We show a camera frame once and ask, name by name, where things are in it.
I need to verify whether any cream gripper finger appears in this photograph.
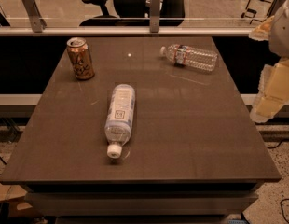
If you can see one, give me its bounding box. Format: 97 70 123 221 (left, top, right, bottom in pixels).
250 58 289 123
249 16 274 41

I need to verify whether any clear ribbed water bottle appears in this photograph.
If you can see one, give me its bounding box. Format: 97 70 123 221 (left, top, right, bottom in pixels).
160 44 218 72

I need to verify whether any white labelled water bottle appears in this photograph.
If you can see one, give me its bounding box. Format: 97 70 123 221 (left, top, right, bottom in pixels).
104 84 135 159

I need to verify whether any black office chair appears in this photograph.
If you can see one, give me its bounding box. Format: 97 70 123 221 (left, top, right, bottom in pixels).
80 0 185 26

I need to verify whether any orange soda can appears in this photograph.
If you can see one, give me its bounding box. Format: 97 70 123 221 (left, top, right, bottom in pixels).
66 37 95 80

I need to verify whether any glass partition panel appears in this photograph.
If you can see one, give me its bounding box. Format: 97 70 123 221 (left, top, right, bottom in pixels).
0 0 284 26

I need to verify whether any cardboard box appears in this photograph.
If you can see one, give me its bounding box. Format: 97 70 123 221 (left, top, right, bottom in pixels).
0 183 41 217

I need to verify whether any wooden stool frame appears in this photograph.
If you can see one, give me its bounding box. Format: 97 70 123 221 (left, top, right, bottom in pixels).
241 0 277 24

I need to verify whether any black floor cable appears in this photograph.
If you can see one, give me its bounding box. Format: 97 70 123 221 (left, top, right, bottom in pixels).
266 138 289 224

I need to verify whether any middle metal glass bracket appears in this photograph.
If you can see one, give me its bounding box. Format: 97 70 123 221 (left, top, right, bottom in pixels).
150 0 160 33

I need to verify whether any left metal glass bracket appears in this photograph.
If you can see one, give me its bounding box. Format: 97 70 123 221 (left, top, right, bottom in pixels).
21 0 47 33

